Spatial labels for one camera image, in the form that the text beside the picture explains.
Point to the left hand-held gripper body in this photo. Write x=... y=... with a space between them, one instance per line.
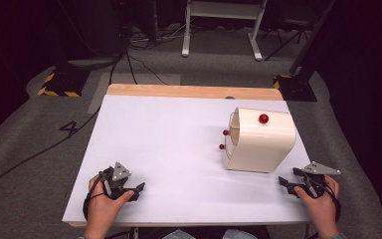
x=118 y=173

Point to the person's right hand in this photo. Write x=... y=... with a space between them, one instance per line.
x=323 y=207

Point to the person's light blue clothing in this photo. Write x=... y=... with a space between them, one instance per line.
x=212 y=234

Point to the person's left hand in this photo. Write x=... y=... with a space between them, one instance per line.
x=102 y=209

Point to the black tripod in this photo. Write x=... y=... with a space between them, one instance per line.
x=288 y=36

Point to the white desk frame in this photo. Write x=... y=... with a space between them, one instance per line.
x=224 y=10

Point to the cream cabinet with red knobs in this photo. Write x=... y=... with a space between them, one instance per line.
x=262 y=146

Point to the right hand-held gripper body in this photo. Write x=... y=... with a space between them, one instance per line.
x=318 y=169

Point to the white table mat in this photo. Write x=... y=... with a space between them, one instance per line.
x=165 y=146

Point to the black stand base yellow stripes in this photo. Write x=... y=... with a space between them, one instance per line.
x=296 y=89
x=64 y=83

